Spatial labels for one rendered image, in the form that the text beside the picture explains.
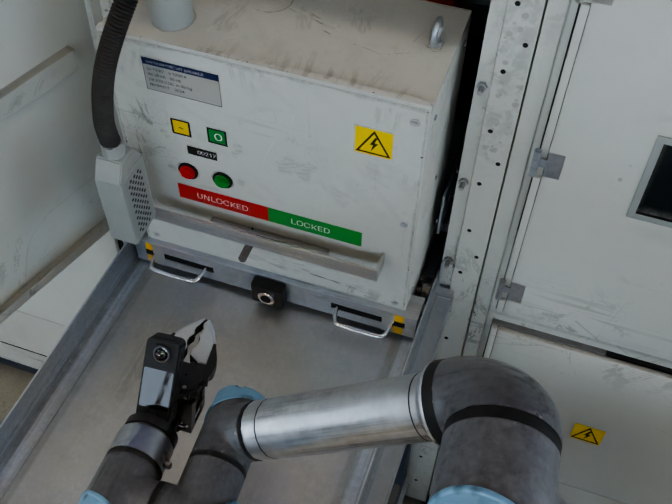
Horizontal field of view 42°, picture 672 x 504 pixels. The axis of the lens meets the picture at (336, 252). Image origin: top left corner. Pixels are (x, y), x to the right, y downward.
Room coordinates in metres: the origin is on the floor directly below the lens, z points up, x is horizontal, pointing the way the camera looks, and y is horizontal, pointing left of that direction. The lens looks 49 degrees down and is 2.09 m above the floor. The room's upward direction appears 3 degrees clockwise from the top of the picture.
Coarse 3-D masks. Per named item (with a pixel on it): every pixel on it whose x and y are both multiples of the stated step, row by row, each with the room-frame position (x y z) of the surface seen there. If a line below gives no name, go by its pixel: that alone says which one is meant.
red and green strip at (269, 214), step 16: (192, 192) 1.02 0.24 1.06; (208, 192) 1.01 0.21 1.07; (224, 208) 1.01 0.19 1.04; (240, 208) 1.00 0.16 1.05; (256, 208) 0.99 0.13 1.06; (272, 208) 0.98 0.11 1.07; (288, 224) 0.97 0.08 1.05; (304, 224) 0.96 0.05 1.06; (320, 224) 0.96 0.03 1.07; (352, 240) 0.94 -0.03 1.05
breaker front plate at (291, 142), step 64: (128, 64) 1.03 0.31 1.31; (192, 64) 1.00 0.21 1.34; (128, 128) 1.04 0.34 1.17; (192, 128) 1.01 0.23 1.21; (256, 128) 0.98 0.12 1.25; (320, 128) 0.94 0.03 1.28; (384, 128) 0.92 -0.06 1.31; (256, 192) 0.99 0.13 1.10; (320, 192) 0.95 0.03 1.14; (384, 192) 0.92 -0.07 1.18; (256, 256) 1.00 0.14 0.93
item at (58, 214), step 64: (0, 0) 1.08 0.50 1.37; (64, 0) 1.18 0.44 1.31; (0, 64) 1.06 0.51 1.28; (64, 64) 1.13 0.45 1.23; (0, 128) 1.03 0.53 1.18; (64, 128) 1.13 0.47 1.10; (0, 192) 1.00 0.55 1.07; (64, 192) 1.10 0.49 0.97; (0, 256) 0.96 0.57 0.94; (64, 256) 1.06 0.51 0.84; (0, 320) 0.90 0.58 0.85
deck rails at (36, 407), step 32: (128, 256) 1.05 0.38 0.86; (96, 288) 0.94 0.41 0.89; (128, 288) 1.00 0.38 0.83; (96, 320) 0.92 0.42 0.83; (64, 352) 0.83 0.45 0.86; (416, 352) 0.88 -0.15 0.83; (32, 384) 0.75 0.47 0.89; (64, 384) 0.79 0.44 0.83; (32, 416) 0.72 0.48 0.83; (0, 448) 0.65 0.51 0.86; (32, 448) 0.67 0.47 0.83; (384, 448) 0.69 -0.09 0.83; (0, 480) 0.61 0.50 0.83; (352, 480) 0.64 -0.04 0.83
